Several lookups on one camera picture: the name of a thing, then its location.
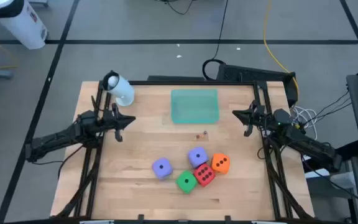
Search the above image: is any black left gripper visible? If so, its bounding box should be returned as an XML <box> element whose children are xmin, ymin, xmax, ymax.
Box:
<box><xmin>104</xmin><ymin>104</ymin><xmax>136</xmax><ymax>142</ymax></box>

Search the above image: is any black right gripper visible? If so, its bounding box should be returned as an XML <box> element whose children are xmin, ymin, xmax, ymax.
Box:
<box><xmin>232</xmin><ymin>101</ymin><xmax>273</xmax><ymax>137</ymax></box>

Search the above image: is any orange foam die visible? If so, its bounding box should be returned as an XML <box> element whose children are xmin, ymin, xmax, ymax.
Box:
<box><xmin>211</xmin><ymin>152</ymin><xmax>231</xmax><ymax>174</ymax></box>

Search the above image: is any purple foam die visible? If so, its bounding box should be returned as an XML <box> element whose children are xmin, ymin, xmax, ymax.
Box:
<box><xmin>151</xmin><ymin>157</ymin><xmax>174</xmax><ymax>180</ymax></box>
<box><xmin>187</xmin><ymin>146</ymin><xmax>209</xmax><ymax>169</ymax></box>

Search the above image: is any red foam die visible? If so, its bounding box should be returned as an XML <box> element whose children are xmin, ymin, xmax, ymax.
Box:
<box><xmin>193</xmin><ymin>163</ymin><xmax>216</xmax><ymax>188</ymax></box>

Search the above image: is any green foam die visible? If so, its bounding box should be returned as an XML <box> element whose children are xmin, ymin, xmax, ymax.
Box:
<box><xmin>175</xmin><ymin>170</ymin><xmax>198</xmax><ymax>195</ymax></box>

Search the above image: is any teal translucent plastic bin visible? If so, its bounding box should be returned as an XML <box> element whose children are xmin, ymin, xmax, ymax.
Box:
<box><xmin>170</xmin><ymin>88</ymin><xmax>221</xmax><ymax>124</ymax></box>

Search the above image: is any white paper label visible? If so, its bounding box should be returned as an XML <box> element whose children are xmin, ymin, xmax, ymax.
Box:
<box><xmin>305</xmin><ymin>167</ymin><xmax>334</xmax><ymax>180</ymax></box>

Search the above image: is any white cylindrical air purifier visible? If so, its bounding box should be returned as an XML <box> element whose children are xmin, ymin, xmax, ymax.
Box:
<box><xmin>0</xmin><ymin>0</ymin><xmax>48</xmax><ymax>50</ymax></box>

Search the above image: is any black aluminium table frame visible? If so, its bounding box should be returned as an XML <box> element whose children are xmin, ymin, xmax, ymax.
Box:
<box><xmin>50</xmin><ymin>80</ymin><xmax>316</xmax><ymax>222</ymax></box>

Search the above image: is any white cable bundle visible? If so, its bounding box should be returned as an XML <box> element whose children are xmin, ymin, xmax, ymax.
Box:
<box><xmin>290</xmin><ymin>105</ymin><xmax>319</xmax><ymax>141</ymax></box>

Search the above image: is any black floor cable with loop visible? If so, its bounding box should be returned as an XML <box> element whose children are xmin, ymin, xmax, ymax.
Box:
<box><xmin>201</xmin><ymin>0</ymin><xmax>229</xmax><ymax>81</ymax></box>

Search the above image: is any yellow floor cable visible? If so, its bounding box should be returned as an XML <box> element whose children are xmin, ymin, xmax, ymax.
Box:
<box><xmin>262</xmin><ymin>0</ymin><xmax>300</xmax><ymax>94</ymax></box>

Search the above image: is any thin yellow cable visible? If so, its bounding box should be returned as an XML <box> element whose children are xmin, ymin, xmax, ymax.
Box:
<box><xmin>0</xmin><ymin>26</ymin><xmax>20</xmax><ymax>70</ymax></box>

